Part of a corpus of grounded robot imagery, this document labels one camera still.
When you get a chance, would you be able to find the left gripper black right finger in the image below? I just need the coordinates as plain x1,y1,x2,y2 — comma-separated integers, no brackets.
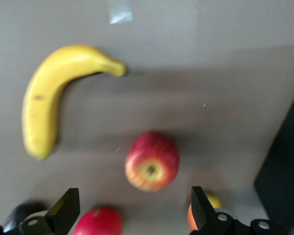
190,186,236,235

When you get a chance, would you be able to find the yellow banana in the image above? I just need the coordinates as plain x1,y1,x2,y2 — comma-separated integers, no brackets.
21,44,127,162

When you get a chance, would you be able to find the red yellow apple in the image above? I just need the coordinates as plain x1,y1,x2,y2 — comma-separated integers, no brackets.
124,131,180,193

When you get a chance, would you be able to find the clear tape patch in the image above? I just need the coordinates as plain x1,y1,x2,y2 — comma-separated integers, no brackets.
108,0,133,24

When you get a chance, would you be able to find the black plastic box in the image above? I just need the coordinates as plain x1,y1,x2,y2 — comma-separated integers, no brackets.
253,80,294,235

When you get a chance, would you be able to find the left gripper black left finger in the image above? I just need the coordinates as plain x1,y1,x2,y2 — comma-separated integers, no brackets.
19,188,81,235

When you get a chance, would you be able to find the red pomegranate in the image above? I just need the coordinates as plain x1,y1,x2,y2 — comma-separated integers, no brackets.
73,207,123,235

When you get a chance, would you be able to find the dark purple mangosteen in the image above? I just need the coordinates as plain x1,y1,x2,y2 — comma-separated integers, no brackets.
3,200,49,232

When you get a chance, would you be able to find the red yellow mango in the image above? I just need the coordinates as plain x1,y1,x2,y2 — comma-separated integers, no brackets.
187,192,224,232

